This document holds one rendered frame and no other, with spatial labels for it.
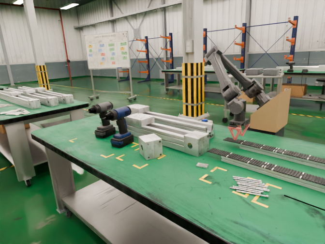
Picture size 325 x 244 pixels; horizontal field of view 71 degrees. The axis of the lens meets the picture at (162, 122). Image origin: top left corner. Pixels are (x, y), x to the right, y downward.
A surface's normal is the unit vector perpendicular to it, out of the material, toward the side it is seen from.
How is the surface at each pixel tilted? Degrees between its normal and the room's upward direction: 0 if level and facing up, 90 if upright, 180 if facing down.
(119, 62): 90
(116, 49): 90
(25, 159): 90
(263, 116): 90
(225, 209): 0
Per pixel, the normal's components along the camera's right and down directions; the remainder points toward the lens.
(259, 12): -0.68, 0.24
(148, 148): 0.43, 0.23
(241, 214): -0.05, -0.96
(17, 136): 0.72, 0.16
